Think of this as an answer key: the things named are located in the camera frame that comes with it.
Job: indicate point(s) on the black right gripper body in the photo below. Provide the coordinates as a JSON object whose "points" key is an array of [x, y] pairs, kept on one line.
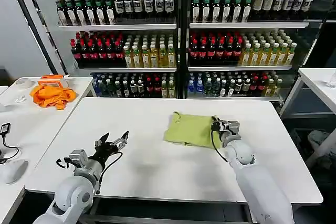
{"points": [[217, 126]]}

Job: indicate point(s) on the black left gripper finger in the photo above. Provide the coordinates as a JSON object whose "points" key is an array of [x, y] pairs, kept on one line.
{"points": [[103, 140], [120, 140]]}

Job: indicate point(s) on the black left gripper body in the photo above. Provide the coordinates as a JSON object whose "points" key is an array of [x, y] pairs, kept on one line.
{"points": [[103, 154]]}

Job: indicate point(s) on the yellow-green cloth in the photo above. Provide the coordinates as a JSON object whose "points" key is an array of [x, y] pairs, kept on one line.
{"points": [[191, 130]]}

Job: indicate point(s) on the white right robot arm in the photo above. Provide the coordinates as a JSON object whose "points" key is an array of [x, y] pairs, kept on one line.
{"points": [[252, 176]]}

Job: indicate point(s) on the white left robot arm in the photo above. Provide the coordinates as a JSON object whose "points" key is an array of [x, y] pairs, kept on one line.
{"points": [[76, 195]]}

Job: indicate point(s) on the orange cloth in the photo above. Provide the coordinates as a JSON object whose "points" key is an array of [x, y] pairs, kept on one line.
{"points": [[52, 96]]}

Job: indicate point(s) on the white table with clutter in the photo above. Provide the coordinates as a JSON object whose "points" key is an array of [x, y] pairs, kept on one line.
{"points": [[31, 129]]}

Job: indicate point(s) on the orange and white box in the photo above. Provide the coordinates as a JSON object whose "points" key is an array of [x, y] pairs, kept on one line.
{"points": [[52, 80]]}

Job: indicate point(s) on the small clear glass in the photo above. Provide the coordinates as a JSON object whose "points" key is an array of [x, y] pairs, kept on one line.
{"points": [[20, 99]]}

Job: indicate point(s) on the white rounded object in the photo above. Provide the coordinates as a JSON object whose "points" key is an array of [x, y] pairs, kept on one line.
{"points": [[11, 171]]}

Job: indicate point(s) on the shelf rack with bottles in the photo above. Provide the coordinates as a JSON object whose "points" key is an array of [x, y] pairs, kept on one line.
{"points": [[183, 37]]}

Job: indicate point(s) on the white tape roll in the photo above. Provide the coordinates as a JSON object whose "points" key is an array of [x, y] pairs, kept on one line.
{"points": [[25, 83]]}

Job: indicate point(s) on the small black device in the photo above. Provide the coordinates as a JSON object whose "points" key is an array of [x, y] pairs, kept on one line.
{"points": [[5, 129]]}

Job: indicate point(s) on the white side table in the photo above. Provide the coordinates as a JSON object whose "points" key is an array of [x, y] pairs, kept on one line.
{"points": [[315, 87]]}

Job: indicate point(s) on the clear plastic bottle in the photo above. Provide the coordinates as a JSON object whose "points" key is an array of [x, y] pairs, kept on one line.
{"points": [[332, 79]]}

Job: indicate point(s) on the black slanted pole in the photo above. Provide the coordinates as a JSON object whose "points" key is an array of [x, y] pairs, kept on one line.
{"points": [[34, 24]]}

